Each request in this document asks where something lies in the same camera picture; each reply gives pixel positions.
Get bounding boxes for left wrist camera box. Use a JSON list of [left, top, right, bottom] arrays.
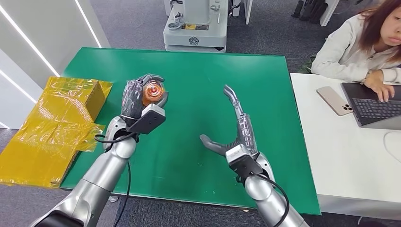
[[126, 104, 167, 136]]

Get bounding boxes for dark grey laptop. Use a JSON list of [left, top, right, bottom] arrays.
[[340, 81, 401, 131]]

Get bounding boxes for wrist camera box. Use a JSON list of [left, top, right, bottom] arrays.
[[126, 104, 167, 136], [225, 143, 264, 180]]

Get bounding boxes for person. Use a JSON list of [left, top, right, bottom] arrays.
[[311, 0, 401, 103]]

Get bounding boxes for green table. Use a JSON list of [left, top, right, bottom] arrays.
[[61, 47, 321, 215]]

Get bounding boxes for white cable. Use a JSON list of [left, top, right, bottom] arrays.
[[383, 130, 401, 164]]

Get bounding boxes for white desk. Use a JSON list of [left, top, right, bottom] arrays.
[[289, 72, 401, 220]]

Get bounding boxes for white panel board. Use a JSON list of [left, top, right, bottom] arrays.
[[244, 0, 254, 26]]

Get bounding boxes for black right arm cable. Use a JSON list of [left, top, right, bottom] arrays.
[[250, 173, 290, 227]]

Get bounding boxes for beige smartphone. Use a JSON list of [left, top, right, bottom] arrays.
[[316, 86, 354, 117]]

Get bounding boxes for white furniture leg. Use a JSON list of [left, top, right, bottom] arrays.
[[319, 0, 341, 27]]

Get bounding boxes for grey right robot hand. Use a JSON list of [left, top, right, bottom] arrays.
[[199, 84, 260, 157]]

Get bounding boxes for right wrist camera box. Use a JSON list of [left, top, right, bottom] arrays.
[[225, 143, 264, 180]]

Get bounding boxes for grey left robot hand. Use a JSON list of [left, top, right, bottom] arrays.
[[120, 73, 169, 128]]

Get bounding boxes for yellow taped cardboard box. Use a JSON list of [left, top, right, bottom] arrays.
[[0, 76, 113, 189]]

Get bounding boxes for orange plastic bottle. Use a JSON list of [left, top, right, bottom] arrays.
[[142, 79, 166, 107]]

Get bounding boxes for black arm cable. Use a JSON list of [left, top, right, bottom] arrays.
[[250, 173, 290, 227], [93, 132, 139, 227]]

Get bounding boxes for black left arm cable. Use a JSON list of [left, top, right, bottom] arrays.
[[93, 132, 139, 227]]

